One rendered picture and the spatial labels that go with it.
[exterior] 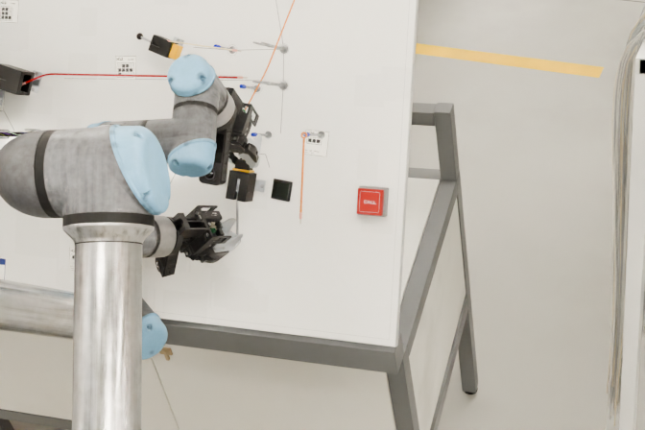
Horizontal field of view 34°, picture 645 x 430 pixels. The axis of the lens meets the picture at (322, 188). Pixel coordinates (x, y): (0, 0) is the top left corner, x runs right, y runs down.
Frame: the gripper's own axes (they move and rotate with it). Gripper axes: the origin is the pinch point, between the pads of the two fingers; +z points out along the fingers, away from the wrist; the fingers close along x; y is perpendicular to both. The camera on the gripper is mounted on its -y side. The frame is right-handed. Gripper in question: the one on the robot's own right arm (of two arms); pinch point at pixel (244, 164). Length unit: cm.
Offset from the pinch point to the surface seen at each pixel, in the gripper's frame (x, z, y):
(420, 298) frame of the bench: -33.5, 34.3, -9.7
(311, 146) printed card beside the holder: -10.7, 4.1, 8.0
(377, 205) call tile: -26.9, 4.6, -1.3
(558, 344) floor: -57, 133, 10
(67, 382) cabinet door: 48, 52, -45
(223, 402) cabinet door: 7, 49, -40
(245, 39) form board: 6.9, -3.5, 24.9
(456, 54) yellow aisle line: 13, 207, 137
